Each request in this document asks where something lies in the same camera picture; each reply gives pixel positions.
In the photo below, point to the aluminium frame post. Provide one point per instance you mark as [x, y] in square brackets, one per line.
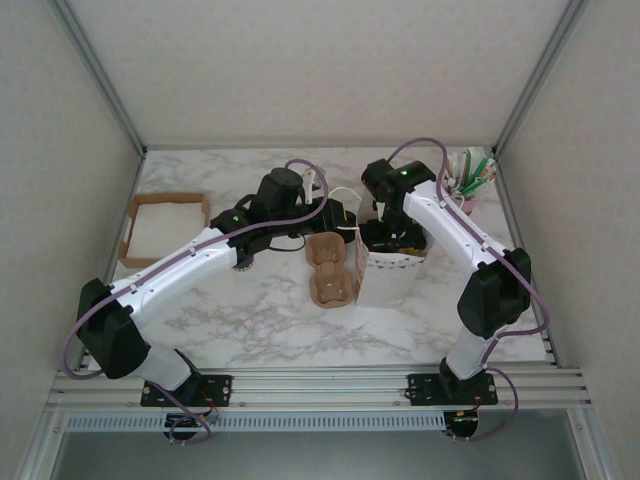
[102, 75]
[539, 75]

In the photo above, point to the green wrapped straw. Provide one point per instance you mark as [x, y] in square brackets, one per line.
[479, 174]
[469, 165]

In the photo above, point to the aluminium mounting rail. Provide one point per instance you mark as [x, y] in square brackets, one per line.
[320, 390]

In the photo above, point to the small electronics board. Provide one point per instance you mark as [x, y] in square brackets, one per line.
[462, 425]
[185, 421]

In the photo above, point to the aluminium frame leg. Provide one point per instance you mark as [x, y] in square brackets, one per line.
[41, 445]
[590, 445]

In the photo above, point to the aluminium table end rail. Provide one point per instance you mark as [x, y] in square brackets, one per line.
[250, 147]

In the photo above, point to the brown cardboard tray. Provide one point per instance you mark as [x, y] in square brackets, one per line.
[160, 262]

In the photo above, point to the brown pulp cup carrier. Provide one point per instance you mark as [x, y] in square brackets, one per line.
[327, 295]

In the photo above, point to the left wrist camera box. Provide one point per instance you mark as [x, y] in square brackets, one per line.
[310, 182]

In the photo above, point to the white wrapped straw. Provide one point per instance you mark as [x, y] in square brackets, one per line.
[453, 172]

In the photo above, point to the paper cup stack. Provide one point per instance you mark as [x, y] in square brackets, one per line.
[245, 265]

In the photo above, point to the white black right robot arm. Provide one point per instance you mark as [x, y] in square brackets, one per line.
[450, 225]

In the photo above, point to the white brown-tipped stirrer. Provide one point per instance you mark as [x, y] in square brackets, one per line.
[490, 175]

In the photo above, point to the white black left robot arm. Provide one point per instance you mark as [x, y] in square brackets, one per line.
[175, 270]

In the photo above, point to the white napkin stack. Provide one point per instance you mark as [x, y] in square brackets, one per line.
[165, 230]

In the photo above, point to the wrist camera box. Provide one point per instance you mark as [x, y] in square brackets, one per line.
[382, 210]
[310, 182]

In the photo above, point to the patterned paper gift bag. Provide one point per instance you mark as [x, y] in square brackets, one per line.
[385, 280]

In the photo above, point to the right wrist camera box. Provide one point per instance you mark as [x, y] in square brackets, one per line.
[382, 210]

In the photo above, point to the aluminium table side rail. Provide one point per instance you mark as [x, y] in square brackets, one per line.
[507, 200]
[134, 175]

